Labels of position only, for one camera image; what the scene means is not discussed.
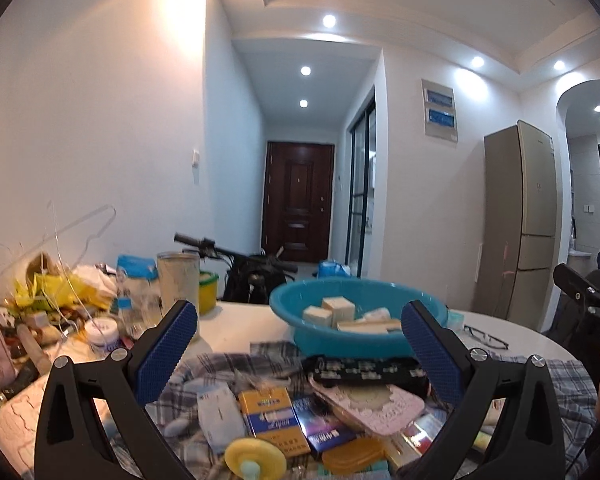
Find blue plastic basin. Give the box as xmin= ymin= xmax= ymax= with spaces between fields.
xmin=269 ymin=280 xmax=449 ymax=358

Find pink patterned case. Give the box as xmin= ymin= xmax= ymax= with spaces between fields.
xmin=309 ymin=377 xmax=426 ymax=436

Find orange plastic lid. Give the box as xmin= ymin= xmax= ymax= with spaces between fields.
xmin=321 ymin=437 xmax=385 ymax=476

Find black eyeglasses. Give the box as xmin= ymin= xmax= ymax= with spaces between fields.
xmin=462 ymin=325 xmax=510 ymax=351

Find black jacket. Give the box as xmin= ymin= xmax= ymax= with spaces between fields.
xmin=222 ymin=255 xmax=288 ymax=306

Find brown paper bag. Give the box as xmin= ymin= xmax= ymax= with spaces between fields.
xmin=25 ymin=252 xmax=61 ymax=286

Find wire clothes hanger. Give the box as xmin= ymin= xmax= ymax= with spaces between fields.
xmin=0 ymin=202 xmax=117 ymax=281

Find yellow round toy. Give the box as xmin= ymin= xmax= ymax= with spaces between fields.
xmin=224 ymin=436 xmax=287 ymax=480

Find floral paper canister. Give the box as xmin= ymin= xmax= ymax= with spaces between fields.
xmin=156 ymin=251 xmax=201 ymax=317

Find beige refrigerator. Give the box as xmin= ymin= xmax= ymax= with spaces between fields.
xmin=472 ymin=120 xmax=558 ymax=333

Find white cream jar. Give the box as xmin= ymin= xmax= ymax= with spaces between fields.
xmin=84 ymin=317 xmax=122 ymax=353

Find yellow plastic bag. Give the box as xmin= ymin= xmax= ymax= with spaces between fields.
xmin=12 ymin=270 xmax=116 ymax=311

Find black framed glass door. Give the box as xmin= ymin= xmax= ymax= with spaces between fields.
xmin=345 ymin=85 xmax=378 ymax=278

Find wooden stick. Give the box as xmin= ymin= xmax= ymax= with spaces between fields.
xmin=15 ymin=325 xmax=53 ymax=376

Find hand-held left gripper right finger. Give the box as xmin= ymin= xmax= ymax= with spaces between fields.
xmin=401 ymin=300 xmax=566 ymax=480

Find brown wooden door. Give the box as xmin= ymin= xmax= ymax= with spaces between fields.
xmin=261 ymin=141 xmax=336 ymax=263

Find black patterned pouch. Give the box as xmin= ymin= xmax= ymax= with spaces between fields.
xmin=302 ymin=355 xmax=431 ymax=396

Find white cardboard box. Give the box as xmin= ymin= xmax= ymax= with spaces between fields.
xmin=302 ymin=306 xmax=335 ymax=330
xmin=321 ymin=296 xmax=356 ymax=323

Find black folding bicycle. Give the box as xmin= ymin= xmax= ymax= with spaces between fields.
xmin=174 ymin=232 xmax=298 ymax=306

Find white crackle pattern mat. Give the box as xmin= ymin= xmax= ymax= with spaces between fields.
xmin=0 ymin=375 xmax=111 ymax=476

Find yellow container green rim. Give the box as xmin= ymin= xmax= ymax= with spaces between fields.
xmin=199 ymin=271 xmax=220 ymax=314

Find purple blue cigarette pack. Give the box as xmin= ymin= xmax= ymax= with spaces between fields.
xmin=292 ymin=395 xmax=358 ymax=456

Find grey plaid cloth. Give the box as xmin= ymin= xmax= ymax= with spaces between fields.
xmin=105 ymin=342 xmax=598 ymax=480

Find blue white plastic bag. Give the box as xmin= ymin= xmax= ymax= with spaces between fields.
xmin=116 ymin=255 xmax=161 ymax=341

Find white blue tissue packet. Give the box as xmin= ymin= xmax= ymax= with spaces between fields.
xmin=196 ymin=382 xmax=246 ymax=453

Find grey electrical panel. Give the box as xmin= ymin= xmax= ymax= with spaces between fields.
xmin=421 ymin=78 xmax=459 ymax=142

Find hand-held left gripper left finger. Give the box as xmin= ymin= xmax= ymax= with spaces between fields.
xmin=34 ymin=299 xmax=199 ymax=480

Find red gold cigarette pack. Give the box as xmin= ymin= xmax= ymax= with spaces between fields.
xmin=385 ymin=417 xmax=451 ymax=461

